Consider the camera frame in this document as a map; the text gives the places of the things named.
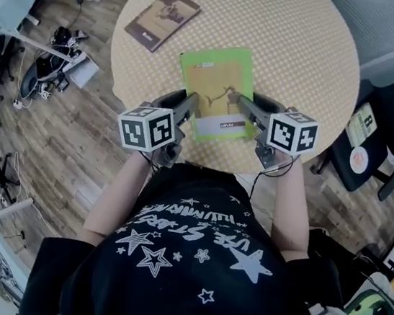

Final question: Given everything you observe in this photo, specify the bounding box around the person's left forearm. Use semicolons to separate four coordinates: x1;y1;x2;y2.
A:
78;143;156;254

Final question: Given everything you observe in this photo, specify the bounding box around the pile of black equipment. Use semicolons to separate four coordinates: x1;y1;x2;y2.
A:
19;21;92;107

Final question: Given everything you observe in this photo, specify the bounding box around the black star-print t-shirt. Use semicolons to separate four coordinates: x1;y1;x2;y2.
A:
19;142;363;315

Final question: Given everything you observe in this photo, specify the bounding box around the green book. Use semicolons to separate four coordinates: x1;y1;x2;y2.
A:
168;38;267;151

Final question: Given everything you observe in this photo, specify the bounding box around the black office chair with stickers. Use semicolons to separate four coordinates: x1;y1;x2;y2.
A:
308;46;394;203

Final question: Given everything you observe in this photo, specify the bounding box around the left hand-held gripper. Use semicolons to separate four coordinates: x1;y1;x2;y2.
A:
112;80;201;172

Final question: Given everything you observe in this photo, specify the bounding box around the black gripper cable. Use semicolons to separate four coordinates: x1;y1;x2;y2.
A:
248;154;297;205

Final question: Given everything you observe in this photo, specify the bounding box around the person's right forearm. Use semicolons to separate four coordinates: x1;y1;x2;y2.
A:
261;152;324;267

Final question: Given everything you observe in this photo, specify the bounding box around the brown book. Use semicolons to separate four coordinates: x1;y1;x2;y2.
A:
120;0;203;59

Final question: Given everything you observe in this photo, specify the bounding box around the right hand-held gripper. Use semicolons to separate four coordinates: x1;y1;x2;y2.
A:
229;90;323;176

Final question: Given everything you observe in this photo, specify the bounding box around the white tube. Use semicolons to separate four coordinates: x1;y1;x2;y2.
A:
0;193;35;227

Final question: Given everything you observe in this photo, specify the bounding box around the grey sofa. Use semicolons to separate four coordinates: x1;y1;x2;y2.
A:
310;0;394;71

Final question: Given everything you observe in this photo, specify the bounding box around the yellow dotted tablecloth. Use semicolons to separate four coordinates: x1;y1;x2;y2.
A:
95;0;372;192

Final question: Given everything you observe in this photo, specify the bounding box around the grey flat box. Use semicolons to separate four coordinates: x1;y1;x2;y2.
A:
61;50;103;91

